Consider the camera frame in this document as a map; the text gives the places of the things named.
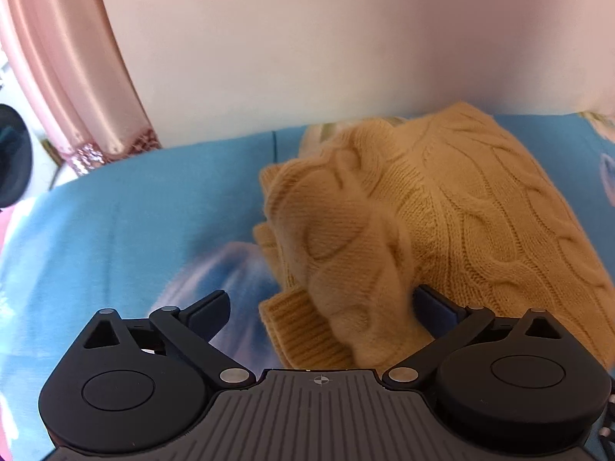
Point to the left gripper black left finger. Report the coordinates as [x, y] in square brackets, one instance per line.
[190, 332]

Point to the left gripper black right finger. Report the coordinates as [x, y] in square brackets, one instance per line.
[453, 327]

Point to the mustard cable-knit sweater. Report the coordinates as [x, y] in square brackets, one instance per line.
[450, 200]

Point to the blue floral bed sheet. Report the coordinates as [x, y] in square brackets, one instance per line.
[85, 376]

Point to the white washing machine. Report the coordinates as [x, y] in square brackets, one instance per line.
[27, 168]

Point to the pink satin curtain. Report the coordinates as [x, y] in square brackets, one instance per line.
[69, 66]

